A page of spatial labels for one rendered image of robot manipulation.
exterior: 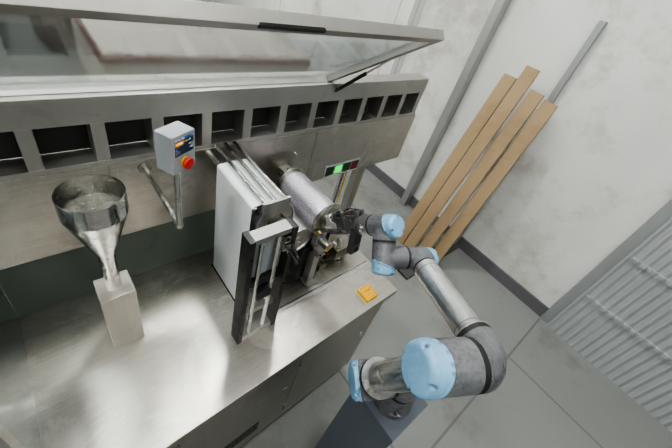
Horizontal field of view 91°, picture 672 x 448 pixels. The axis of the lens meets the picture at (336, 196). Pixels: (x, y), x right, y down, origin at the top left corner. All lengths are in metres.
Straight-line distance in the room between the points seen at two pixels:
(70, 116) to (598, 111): 2.92
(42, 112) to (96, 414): 0.85
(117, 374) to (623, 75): 3.10
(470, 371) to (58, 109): 1.13
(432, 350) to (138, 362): 0.96
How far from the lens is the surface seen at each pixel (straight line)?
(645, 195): 3.03
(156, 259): 1.54
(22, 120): 1.10
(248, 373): 1.33
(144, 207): 1.32
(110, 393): 1.35
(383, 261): 1.05
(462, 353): 0.81
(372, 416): 1.38
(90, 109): 1.10
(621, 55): 2.97
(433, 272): 1.04
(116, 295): 1.19
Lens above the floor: 2.12
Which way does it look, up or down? 37 degrees down
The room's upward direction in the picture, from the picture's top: 18 degrees clockwise
